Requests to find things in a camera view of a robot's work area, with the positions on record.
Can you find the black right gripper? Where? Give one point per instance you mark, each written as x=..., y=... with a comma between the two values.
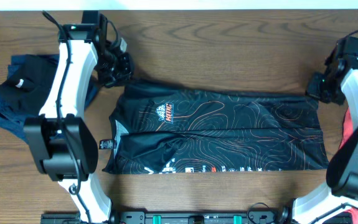
x=312, y=90

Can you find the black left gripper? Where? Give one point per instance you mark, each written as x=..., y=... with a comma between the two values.
x=126, y=75

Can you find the black orange-patterned jersey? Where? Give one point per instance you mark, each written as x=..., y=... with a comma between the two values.
x=160, y=129

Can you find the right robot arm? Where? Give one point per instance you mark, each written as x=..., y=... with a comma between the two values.
x=339, y=192

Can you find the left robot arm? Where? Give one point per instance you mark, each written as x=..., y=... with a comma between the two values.
x=60, y=142

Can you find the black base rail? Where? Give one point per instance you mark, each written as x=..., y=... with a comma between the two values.
x=257, y=216

